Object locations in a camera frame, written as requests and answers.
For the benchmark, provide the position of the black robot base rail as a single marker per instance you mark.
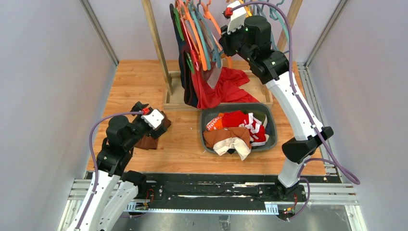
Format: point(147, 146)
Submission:
point(235, 195)

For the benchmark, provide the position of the red underwear white trim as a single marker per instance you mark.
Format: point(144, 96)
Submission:
point(250, 122)

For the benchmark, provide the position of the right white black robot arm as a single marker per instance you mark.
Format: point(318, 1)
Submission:
point(249, 37)

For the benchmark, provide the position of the brown cloth on table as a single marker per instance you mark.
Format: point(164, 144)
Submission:
point(147, 143)

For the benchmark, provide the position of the teal plastic hanger pair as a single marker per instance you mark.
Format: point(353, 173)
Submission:
point(205, 28)

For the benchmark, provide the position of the teal plastic clip hanger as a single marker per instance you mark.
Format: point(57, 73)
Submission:
point(275, 16)

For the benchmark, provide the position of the dark green underwear in basin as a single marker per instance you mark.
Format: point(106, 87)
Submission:
point(259, 116)

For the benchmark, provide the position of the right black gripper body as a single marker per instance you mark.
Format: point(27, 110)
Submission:
point(225, 41)

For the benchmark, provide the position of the pale pink underwear cream waistband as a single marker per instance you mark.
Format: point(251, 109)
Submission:
point(212, 75)

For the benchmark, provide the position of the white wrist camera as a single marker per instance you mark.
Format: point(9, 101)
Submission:
point(154, 118)
point(237, 14)

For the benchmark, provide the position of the dark navy garment hanging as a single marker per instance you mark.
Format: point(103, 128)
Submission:
point(189, 95)

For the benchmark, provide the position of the orange underwear in basin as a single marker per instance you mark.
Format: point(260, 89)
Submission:
point(215, 123)

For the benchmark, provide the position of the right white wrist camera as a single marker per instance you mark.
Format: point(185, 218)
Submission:
point(237, 14)

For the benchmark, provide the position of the brown underwear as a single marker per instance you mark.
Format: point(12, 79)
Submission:
point(225, 139)

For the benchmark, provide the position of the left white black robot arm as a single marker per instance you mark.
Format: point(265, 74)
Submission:
point(112, 188)

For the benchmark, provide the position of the yellow plastic clip hanger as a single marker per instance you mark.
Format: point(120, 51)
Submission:
point(247, 8)

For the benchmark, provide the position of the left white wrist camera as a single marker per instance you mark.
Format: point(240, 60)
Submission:
point(154, 118)

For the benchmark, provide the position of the large red garment hanging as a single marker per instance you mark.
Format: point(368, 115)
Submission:
point(227, 89)

